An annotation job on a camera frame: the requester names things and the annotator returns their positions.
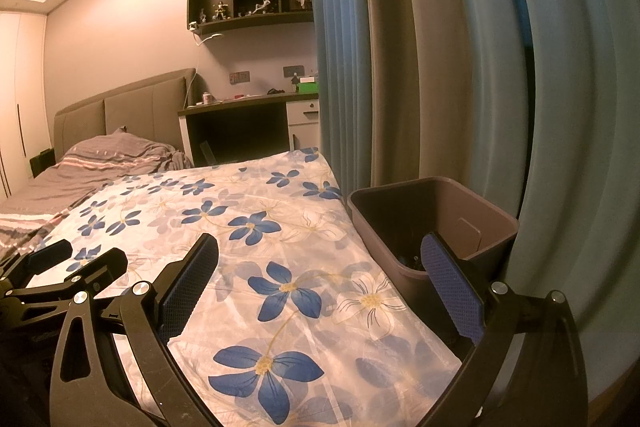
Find white cable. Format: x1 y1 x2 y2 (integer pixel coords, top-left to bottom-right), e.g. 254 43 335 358
189 21 226 45

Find white wardrobe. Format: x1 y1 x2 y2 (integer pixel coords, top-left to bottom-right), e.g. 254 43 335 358
0 9 56 200

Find grey padded headboard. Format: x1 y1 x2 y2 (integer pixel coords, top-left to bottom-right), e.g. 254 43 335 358
53 68 197 160

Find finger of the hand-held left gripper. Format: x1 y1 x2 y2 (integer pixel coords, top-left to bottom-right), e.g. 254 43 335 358
0 239 73 288
10 248 129 308

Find brown plastic bin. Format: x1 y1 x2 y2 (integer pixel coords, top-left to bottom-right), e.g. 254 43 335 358
346 177 521 353

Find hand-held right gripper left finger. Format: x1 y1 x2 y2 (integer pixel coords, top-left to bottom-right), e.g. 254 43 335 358
48 233 223 427

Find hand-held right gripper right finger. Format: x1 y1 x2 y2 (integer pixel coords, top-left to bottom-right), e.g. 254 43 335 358
415 232 590 427

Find black bedside table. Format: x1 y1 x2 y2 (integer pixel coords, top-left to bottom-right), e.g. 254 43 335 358
30 148 55 178

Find dark-topped white desk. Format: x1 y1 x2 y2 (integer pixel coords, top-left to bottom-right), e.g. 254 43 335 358
177 92 321 168

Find white drawer unit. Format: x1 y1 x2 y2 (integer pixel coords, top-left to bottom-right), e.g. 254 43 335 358
286 99 321 152

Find blue and grey curtain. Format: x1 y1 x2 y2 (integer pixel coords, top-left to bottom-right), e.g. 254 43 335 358
305 0 640 400

